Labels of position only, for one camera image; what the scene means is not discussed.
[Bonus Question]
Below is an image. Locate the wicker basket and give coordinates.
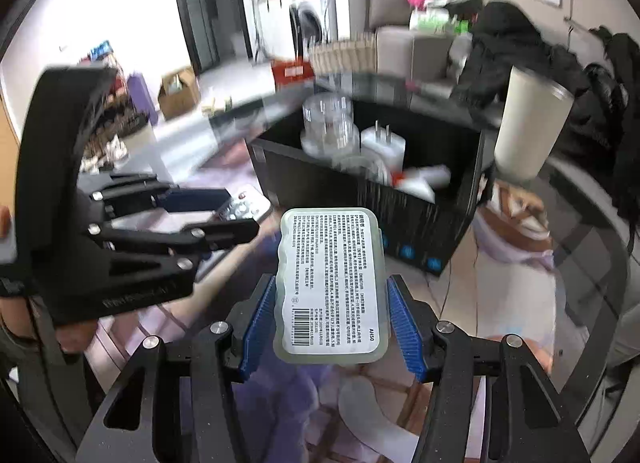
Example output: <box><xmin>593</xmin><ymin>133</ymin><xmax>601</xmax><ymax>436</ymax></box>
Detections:
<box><xmin>309</xmin><ymin>38</ymin><xmax>377</xmax><ymax>75</ymax></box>

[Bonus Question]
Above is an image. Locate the white tumbler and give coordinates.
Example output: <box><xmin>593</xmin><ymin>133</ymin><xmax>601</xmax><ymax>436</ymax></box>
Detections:
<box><xmin>492</xmin><ymin>64</ymin><xmax>575</xmax><ymax>183</ymax></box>

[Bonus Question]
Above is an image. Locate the wooden shoe rack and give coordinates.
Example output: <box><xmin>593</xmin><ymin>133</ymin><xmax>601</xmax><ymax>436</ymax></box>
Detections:
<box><xmin>75</xmin><ymin>40</ymin><xmax>151</xmax><ymax>171</ymax></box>

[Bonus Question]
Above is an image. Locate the dark door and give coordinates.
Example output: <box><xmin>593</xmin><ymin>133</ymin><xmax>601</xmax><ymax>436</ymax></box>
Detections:
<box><xmin>170</xmin><ymin>0</ymin><xmax>251</xmax><ymax>76</ymax></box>

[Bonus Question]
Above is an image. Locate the grey sofa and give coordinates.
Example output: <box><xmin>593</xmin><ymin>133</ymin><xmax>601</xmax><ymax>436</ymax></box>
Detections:
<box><xmin>362</xmin><ymin>0</ymin><xmax>640</xmax><ymax>184</ymax></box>

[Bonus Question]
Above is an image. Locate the red gift bag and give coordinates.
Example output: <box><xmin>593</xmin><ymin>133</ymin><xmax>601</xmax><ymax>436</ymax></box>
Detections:
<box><xmin>271</xmin><ymin>59</ymin><xmax>317</xmax><ymax>92</ymax></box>

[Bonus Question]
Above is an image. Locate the white kitchen counter cabinet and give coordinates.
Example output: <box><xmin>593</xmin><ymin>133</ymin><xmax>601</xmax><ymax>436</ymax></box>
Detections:
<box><xmin>250</xmin><ymin>0</ymin><xmax>301</xmax><ymax>64</ymax></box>

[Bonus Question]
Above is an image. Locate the white trash bin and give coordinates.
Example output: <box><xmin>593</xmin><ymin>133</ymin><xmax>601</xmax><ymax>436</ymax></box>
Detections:
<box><xmin>122</xmin><ymin>126</ymin><xmax>168</xmax><ymax>181</ymax></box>

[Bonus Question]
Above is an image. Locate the purple yoga mat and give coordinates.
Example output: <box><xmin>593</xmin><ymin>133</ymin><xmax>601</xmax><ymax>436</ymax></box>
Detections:
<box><xmin>127</xmin><ymin>73</ymin><xmax>160</xmax><ymax>125</ymax></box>

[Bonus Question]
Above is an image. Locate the white bottle with orange cap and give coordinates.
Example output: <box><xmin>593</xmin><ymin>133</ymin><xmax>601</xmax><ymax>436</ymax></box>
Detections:
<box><xmin>391</xmin><ymin>164</ymin><xmax>452</xmax><ymax>199</ymax></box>

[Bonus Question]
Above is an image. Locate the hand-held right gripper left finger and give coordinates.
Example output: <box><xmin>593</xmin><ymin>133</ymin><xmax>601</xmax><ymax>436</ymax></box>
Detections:
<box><xmin>75</xmin><ymin>274</ymin><xmax>279</xmax><ymax>463</ymax></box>

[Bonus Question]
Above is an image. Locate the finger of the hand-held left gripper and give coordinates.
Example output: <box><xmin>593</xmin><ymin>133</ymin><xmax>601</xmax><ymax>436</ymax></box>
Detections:
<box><xmin>87</xmin><ymin>219</ymin><xmax>262</xmax><ymax>294</ymax></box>
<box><xmin>87</xmin><ymin>174</ymin><xmax>232</xmax><ymax>221</ymax></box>

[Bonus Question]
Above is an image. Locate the black storage box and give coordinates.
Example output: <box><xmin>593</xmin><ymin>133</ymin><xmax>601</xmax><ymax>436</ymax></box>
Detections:
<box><xmin>248</xmin><ymin>96</ymin><xmax>488</xmax><ymax>278</ymax></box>

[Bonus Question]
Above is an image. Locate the person's left hand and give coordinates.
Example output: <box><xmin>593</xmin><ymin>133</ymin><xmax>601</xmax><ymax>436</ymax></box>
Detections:
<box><xmin>54</xmin><ymin>319</ymin><xmax>99</xmax><ymax>355</ymax></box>

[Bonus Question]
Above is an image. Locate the labelled clear plastic packet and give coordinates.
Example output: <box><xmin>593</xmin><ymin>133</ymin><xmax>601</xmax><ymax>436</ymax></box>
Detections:
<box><xmin>273</xmin><ymin>206</ymin><xmax>390</xmax><ymax>365</ymax></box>

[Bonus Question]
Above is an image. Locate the white charger plug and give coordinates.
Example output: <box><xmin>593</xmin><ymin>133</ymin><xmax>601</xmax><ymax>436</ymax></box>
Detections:
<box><xmin>360</xmin><ymin>120</ymin><xmax>407</xmax><ymax>169</ymax></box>

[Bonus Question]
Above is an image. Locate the cardboard box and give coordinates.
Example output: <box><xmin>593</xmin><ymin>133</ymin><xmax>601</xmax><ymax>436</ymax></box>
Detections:
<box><xmin>158</xmin><ymin>67</ymin><xmax>202</xmax><ymax>120</ymax></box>

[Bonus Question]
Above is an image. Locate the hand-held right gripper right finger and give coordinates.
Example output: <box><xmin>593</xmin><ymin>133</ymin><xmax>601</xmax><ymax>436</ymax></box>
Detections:
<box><xmin>384</xmin><ymin>273</ymin><xmax>593</xmax><ymax>463</ymax></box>

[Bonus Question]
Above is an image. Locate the printed anime desk mat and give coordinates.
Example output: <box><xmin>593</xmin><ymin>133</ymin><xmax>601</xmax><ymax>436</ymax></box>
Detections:
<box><xmin>85</xmin><ymin>143</ymin><xmax>566</xmax><ymax>463</ymax></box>

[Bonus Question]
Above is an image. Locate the white remote with coloured buttons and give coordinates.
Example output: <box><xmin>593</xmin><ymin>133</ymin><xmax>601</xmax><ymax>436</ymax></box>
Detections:
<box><xmin>214</xmin><ymin>185</ymin><xmax>274</xmax><ymax>224</ymax></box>

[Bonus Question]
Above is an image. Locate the black puffer jacket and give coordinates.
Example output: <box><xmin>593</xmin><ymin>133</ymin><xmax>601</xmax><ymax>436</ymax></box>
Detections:
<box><xmin>457</xmin><ymin>0</ymin><xmax>596</xmax><ymax>119</ymax></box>

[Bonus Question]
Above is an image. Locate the black coat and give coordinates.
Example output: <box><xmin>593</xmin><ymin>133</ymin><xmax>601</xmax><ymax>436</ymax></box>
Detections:
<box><xmin>575</xmin><ymin>26</ymin><xmax>640</xmax><ymax>224</ymax></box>

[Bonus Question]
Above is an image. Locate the white washing machine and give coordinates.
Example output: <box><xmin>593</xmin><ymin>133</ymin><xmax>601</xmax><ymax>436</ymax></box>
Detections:
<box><xmin>288</xmin><ymin>0</ymin><xmax>339</xmax><ymax>58</ymax></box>

